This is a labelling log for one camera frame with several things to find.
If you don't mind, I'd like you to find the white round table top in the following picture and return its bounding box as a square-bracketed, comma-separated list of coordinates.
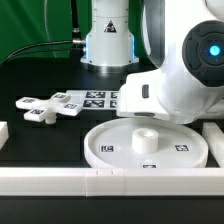
[84, 118, 208, 169]

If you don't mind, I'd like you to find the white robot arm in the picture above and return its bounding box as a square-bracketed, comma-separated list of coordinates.
[81, 0, 224, 124]

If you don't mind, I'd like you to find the white marker tag plate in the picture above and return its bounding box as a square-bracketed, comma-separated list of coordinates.
[67, 90, 118, 110]

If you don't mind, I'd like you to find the white cross-shaped table base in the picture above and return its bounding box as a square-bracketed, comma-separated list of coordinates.
[15, 92, 83, 124]

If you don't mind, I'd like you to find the white right barrier block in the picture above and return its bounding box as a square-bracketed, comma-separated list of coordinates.
[202, 122, 224, 168]

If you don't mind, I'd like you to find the white barrier block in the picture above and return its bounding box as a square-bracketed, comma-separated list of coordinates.
[0, 121, 9, 150]
[202, 122, 224, 168]

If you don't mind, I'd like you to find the white left barrier block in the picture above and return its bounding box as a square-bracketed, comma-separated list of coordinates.
[0, 121, 9, 150]

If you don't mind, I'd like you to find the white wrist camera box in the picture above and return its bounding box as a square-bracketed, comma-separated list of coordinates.
[116, 71, 170, 121]

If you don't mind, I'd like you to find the white front barrier rail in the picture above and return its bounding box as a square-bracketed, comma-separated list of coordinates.
[0, 168, 224, 196]

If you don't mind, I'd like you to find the black cable connector post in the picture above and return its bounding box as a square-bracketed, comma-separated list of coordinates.
[70, 0, 85, 56]

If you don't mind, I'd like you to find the black cable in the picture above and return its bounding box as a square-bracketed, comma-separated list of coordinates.
[0, 40, 75, 66]

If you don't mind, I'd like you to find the thin grey cable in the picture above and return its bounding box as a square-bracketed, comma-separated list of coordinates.
[43, 0, 58, 59]

